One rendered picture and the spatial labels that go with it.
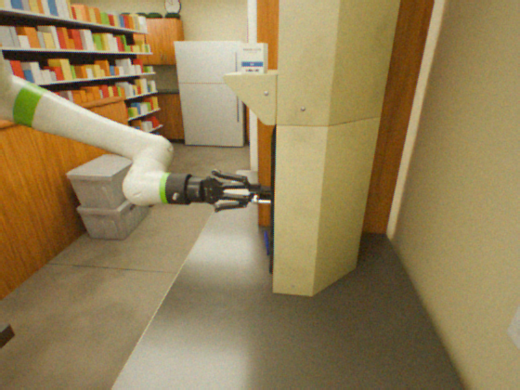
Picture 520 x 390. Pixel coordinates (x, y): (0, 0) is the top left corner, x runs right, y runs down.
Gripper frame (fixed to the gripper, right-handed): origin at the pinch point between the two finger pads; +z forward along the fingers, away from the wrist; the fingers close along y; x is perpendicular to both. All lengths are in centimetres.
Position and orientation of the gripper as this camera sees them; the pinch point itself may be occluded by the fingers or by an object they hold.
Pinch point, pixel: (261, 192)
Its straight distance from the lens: 84.3
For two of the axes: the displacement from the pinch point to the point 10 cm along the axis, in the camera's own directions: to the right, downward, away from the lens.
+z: 9.9, 0.5, -1.0
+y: 0.0, -9.1, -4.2
